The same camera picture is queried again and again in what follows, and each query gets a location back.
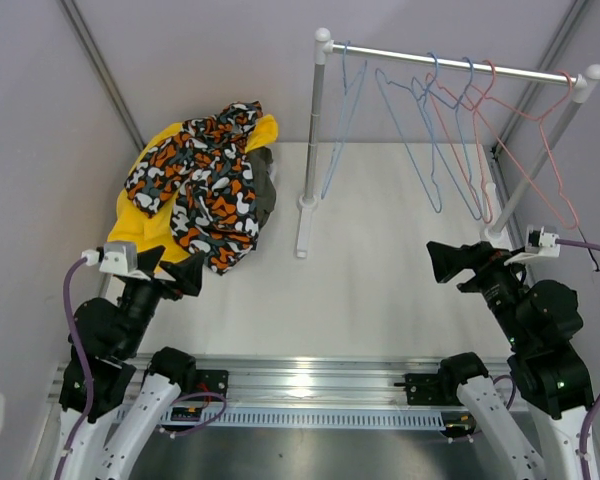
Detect olive green shorts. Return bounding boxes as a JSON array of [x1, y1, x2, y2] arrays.
[[247, 147, 277, 228]]

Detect camouflage patterned shorts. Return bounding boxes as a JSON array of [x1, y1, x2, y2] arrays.
[[124, 101, 263, 275]]

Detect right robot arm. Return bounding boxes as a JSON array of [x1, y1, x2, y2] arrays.
[[427, 233, 600, 479]]

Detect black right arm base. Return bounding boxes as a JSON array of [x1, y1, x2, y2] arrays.
[[393, 373, 461, 407]]

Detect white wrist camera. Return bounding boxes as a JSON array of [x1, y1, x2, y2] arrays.
[[504, 225, 561, 265], [81, 241, 150, 280]]

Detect blue wire hanger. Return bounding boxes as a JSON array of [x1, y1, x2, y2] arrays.
[[320, 41, 368, 200], [416, 51, 484, 220], [374, 50, 443, 213]]

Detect pink wire hanger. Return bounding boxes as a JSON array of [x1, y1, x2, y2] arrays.
[[467, 68, 580, 231], [424, 52, 493, 224]]

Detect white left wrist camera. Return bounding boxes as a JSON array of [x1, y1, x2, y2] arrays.
[[81, 241, 150, 280]]

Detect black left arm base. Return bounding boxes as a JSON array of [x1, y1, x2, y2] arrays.
[[182, 369, 229, 405]]

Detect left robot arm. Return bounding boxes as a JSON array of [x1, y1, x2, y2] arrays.
[[52, 242, 204, 479]]

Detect yellow shorts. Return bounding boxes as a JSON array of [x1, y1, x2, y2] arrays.
[[108, 114, 278, 262]]

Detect aluminium mounting rail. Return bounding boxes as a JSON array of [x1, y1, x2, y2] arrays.
[[44, 357, 531, 409]]

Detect white steel clothes rack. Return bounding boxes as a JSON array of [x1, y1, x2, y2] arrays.
[[295, 28, 600, 259]]

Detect white slotted cable duct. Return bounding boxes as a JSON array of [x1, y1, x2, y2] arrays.
[[157, 405, 445, 431]]

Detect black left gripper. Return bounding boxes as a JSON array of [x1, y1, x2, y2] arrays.
[[120, 244, 205, 354]]

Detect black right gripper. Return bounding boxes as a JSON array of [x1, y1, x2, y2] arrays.
[[425, 238, 531, 347]]

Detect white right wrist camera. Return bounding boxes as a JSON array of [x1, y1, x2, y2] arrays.
[[504, 225, 561, 265]]

